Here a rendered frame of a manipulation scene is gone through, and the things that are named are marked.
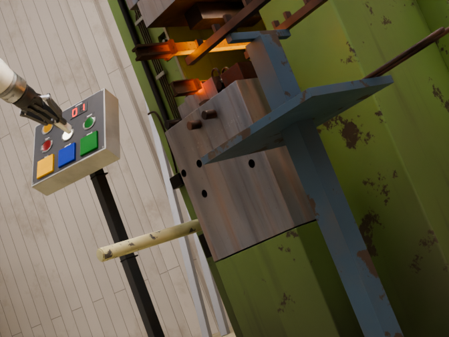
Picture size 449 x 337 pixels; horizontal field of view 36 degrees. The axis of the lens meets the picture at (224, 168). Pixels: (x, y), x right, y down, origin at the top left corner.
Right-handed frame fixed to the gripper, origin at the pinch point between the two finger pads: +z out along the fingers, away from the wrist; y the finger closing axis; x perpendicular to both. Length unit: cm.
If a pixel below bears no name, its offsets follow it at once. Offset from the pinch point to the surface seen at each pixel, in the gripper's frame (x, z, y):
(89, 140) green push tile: 0.8, 12.4, 0.8
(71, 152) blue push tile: -0.5, 12.4, -7.4
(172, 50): -31, -30, 63
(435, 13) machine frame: 7, 39, 118
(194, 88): -4.9, 8.5, 46.2
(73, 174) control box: -5.5, 17.4, -11.1
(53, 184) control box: -5.5, 17.3, -20.3
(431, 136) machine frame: -36, 39, 104
